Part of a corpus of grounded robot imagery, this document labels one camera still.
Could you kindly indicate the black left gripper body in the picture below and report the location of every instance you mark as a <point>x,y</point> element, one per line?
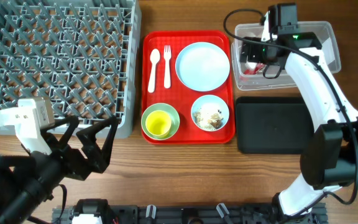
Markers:
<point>73,167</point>

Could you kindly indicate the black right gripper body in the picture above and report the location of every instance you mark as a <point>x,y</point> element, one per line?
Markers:
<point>258,52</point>

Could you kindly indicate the yellow plastic cup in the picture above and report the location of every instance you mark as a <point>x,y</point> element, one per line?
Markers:
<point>158,123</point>

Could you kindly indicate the small light blue bowl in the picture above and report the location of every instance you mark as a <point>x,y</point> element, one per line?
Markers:
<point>215,100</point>

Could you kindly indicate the white plastic fork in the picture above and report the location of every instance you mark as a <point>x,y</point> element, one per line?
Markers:
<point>167,56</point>

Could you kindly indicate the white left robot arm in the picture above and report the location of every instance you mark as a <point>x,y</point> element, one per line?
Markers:
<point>27,181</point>

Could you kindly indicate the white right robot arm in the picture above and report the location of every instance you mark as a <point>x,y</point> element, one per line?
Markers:
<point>329,164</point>

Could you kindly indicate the clear plastic waste bin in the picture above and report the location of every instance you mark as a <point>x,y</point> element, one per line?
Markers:
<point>247,80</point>

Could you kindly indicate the grey dishwasher rack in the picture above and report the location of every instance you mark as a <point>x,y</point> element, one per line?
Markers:
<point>79,54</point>

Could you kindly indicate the black waste tray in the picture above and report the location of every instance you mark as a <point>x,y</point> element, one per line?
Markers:
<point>272,125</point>

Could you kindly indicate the red sauce packet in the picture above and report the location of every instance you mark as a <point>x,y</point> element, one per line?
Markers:
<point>253,71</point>

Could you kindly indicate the large light blue plate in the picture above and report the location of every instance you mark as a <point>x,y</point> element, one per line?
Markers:
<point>202,66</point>

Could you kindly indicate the green bowl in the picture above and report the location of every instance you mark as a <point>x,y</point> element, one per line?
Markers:
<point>171,111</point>

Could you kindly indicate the red plastic tray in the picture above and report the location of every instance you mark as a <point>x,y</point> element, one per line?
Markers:
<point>179,96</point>

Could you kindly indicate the food scraps and rice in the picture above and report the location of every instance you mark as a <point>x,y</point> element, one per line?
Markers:
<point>208,117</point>

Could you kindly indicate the white plastic spoon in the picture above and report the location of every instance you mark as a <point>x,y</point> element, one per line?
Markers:
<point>154,59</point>

